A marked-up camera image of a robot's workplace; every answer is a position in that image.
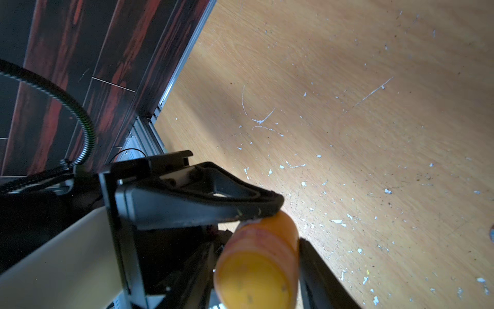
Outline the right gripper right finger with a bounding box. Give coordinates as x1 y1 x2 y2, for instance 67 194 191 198
299 238 360 309

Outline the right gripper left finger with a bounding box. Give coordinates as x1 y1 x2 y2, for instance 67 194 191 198
156 242 216 308

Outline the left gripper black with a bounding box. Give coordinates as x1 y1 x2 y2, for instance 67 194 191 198
99 151 284 308

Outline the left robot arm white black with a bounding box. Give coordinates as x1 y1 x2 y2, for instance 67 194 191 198
1 151 284 308

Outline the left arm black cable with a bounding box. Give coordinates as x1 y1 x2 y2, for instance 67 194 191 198
0 57 97 194

